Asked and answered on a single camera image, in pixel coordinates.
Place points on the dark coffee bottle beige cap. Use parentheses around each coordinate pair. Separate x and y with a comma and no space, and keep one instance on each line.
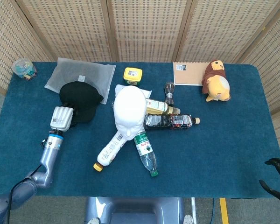
(163,121)

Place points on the clear water bottle green cap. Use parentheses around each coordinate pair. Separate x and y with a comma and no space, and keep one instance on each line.
(145,151)

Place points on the green-label yellow drink bottle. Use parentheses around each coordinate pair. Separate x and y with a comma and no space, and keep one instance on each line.
(156,106)

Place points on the white-label tea bottle yellow cap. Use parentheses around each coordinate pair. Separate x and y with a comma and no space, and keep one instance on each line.
(109,151)

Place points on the yellow lidded plastic tub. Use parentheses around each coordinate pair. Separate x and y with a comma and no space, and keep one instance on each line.
(132,75)

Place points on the translucent white zip bag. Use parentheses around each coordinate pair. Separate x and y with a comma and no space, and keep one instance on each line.
(67,72)

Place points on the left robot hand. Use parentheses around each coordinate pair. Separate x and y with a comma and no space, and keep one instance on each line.
(61,117)

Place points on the grey-blue robot torso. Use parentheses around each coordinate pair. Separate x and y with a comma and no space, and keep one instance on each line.
(135,210)

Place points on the black baseball cap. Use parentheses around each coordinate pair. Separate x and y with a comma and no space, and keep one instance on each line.
(81,98)

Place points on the white table leg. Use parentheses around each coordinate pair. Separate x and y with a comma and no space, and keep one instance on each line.
(193,210)

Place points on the clear jar of coloured clips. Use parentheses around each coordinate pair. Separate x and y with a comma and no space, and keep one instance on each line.
(24,70)

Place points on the small dark pepper grinder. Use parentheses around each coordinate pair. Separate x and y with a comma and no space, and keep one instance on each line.
(169,93)

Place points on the yellow floor tape strip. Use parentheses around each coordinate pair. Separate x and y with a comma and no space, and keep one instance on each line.
(224,210)

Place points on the white mannequin head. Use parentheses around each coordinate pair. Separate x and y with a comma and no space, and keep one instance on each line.
(129,105)

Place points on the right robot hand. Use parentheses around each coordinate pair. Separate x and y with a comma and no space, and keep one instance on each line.
(276,164)

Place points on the kraft spiral notebook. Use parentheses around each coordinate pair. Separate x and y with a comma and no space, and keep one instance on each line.
(189,74)

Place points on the blue felt table cover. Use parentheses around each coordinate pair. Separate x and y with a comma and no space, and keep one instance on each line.
(200,151)

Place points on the yellow plush toy brown hood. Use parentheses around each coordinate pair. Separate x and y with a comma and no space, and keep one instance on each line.
(218,86)

